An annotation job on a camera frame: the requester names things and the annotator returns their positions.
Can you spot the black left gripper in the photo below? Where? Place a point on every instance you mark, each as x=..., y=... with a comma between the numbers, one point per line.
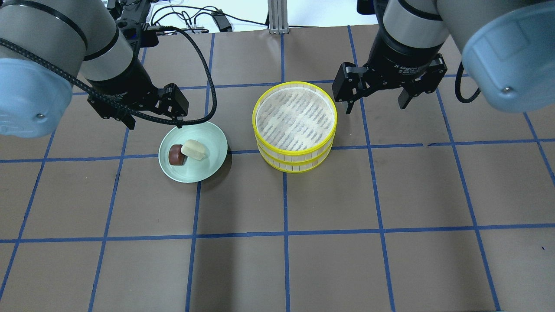
x=123, y=85

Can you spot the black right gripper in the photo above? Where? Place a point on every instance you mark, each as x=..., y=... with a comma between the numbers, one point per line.
x=398, y=56

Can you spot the white steamed bun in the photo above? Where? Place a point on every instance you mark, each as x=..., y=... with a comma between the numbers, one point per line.
x=194, y=149

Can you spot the yellow steamer layer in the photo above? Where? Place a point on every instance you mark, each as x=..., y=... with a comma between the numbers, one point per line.
x=294, y=119
x=286, y=162

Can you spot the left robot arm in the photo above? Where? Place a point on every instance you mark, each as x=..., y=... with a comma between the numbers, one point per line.
x=97, y=39

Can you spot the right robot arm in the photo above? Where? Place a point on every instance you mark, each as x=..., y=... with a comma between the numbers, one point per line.
x=506, y=48

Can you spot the brown chocolate bun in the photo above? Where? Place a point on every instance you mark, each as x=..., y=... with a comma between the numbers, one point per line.
x=175, y=155

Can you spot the mint green plate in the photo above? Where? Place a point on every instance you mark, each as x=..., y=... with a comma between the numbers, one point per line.
x=212, y=139

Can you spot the black power adapter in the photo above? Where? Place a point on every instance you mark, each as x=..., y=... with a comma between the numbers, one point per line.
x=222, y=22

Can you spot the aluminium frame post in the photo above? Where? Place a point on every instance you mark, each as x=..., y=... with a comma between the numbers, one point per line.
x=277, y=17

